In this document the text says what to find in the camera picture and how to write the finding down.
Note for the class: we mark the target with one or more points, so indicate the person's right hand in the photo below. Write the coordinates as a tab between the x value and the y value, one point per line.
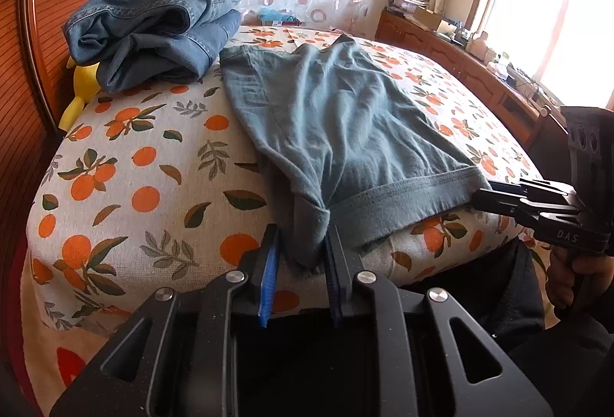
561	275

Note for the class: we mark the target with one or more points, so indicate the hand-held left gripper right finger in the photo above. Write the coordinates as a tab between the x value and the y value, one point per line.
334	287

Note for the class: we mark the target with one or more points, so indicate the orange fruit print bedsheet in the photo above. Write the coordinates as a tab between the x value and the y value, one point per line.
144	167

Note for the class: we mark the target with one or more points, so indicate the wooden cabinet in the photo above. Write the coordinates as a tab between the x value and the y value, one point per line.
479	76

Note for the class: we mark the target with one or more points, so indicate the wooden headboard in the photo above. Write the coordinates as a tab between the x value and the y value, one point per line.
62	14

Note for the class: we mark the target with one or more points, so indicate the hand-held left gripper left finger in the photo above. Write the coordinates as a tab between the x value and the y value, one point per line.
271	273

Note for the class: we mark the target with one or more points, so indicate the cardboard box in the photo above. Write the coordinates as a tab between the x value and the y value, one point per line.
434	18

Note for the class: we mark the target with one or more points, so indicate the person's dark clothing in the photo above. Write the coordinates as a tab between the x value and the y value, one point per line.
479	273

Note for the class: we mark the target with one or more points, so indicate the white containers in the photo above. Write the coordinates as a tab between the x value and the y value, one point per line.
482	47

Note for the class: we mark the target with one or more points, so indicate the stack of papers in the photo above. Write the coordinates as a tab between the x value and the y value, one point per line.
407	0

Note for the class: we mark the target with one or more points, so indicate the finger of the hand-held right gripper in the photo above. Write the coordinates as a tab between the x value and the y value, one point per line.
513	186
499	203

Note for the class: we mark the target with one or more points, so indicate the folded blue denim jeans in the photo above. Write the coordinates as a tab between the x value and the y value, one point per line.
144	28

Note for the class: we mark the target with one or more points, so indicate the grey-blue pants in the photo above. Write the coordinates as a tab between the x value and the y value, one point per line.
345	134

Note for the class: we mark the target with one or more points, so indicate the yellow plush toy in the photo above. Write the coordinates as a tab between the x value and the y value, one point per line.
81	86

